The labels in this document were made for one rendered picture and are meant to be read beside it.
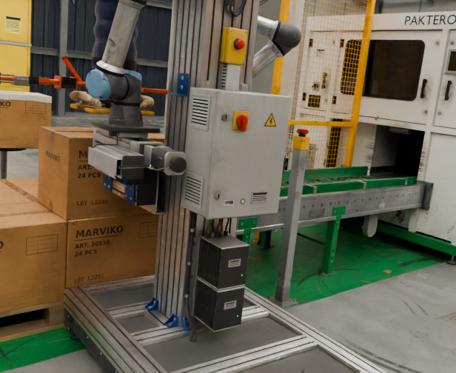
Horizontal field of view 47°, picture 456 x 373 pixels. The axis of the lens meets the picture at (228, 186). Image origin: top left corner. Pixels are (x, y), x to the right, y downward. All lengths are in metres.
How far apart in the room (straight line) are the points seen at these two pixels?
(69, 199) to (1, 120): 1.72
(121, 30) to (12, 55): 8.07
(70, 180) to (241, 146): 0.95
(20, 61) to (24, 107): 5.99
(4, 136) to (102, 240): 1.73
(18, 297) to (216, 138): 1.27
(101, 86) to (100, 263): 0.99
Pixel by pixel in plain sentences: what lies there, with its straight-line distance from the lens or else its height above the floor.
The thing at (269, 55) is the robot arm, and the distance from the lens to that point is 2.67.
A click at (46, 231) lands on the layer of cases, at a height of 0.51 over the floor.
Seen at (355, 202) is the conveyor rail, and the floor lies 0.51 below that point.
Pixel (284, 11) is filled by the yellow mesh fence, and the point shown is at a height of 1.81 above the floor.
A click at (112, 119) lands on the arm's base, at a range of 2.27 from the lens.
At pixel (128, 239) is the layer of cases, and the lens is 2.77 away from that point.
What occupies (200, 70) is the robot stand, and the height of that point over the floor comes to 1.29.
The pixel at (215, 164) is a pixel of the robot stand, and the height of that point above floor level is 0.97.
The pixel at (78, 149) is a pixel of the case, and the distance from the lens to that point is 2.54.
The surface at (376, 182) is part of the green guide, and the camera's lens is 4.16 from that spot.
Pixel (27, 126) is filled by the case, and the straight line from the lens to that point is 4.23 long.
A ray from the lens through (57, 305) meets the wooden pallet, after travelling 2.72.
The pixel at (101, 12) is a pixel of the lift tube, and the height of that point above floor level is 1.53.
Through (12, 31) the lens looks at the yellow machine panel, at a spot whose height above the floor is 1.75.
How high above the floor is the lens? 1.27
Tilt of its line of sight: 11 degrees down
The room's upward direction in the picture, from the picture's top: 6 degrees clockwise
